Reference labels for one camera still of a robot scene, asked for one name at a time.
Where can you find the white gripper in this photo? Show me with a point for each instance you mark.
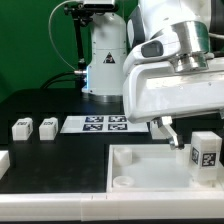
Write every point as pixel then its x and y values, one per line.
pixel 154 89

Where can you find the white square tabletop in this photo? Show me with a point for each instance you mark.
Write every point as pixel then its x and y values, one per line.
pixel 154 168

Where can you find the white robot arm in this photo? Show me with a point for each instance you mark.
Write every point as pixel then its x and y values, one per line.
pixel 113 39

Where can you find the white sheet with markers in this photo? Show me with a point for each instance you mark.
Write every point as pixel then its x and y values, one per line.
pixel 101 124

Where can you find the white left fence piece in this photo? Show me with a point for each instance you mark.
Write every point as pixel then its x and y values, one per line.
pixel 4 163

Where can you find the white front fence rail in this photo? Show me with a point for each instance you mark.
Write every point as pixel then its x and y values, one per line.
pixel 111 206

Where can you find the black camera stand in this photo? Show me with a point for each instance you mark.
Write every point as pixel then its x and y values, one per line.
pixel 81 18

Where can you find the grey camera on stand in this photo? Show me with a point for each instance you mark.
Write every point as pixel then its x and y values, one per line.
pixel 99 4

